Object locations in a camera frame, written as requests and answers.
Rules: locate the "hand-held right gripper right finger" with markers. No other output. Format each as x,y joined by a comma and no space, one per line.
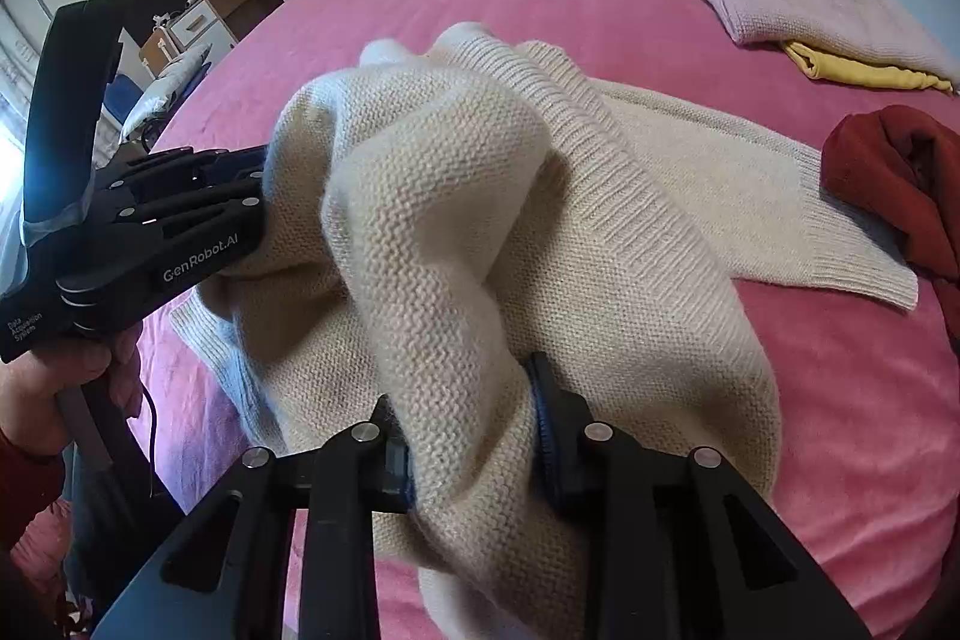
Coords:
551,452

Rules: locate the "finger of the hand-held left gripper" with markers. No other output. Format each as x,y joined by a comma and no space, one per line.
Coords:
195,212
187,168

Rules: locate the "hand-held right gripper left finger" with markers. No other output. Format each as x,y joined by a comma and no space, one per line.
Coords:
394,467

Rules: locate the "cream knit sweater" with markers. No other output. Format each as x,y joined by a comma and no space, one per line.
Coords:
450,197

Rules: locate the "person's left forearm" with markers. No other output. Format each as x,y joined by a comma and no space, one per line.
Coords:
22,482

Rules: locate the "person's left hand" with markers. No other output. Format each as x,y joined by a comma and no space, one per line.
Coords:
37,392

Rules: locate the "blue chair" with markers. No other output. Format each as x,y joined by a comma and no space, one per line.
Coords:
120,104

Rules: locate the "white pillow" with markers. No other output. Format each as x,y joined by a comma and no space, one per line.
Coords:
161,89

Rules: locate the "white drawer unit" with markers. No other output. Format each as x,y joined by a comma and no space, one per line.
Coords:
196,21

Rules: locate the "dark red garment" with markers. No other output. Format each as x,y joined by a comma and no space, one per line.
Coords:
892,168

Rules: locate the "yellow garment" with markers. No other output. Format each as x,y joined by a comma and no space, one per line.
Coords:
847,66

